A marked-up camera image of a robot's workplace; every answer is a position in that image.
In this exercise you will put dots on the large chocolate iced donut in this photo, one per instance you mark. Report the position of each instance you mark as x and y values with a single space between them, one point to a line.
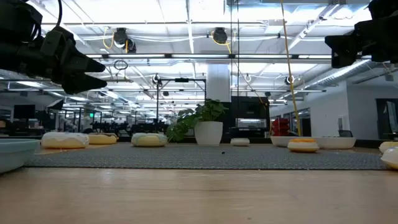
102 139

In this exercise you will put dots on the grey woven placemat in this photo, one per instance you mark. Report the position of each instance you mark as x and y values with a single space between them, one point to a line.
199 157

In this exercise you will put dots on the white round plate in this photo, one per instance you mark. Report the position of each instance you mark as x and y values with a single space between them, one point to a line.
335 142

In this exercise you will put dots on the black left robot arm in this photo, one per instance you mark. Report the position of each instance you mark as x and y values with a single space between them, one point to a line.
12 59

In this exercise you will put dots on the small orange iced donut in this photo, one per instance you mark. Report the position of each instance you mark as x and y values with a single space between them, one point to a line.
303 145

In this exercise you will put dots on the black office chair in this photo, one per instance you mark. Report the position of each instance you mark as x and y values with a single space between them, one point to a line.
345 133

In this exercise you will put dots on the large mint iced donut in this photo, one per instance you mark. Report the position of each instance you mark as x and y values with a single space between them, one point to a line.
149 140

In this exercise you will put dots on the large white iced donut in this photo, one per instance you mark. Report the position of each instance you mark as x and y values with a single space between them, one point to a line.
64 140

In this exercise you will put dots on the green plant in white pot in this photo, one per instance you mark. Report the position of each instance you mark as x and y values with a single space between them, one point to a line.
208 133

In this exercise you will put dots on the black vented equipment case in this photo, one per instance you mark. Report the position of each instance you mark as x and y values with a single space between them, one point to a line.
250 109

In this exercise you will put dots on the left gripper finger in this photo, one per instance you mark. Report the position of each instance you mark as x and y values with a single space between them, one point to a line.
82 63
82 83

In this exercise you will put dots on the red stacked object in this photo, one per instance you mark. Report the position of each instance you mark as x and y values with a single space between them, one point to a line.
280 127

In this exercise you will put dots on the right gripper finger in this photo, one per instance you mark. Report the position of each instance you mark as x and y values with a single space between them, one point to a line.
343 49

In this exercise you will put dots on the teal round plate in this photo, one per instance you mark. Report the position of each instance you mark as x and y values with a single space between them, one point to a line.
14 152

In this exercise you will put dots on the black monitor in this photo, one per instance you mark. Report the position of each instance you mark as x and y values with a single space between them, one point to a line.
24 111

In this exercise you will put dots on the small white pink donut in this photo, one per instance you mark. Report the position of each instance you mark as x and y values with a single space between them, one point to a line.
391 158

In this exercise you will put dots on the small green iced donut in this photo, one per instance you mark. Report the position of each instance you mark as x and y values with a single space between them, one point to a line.
239 142

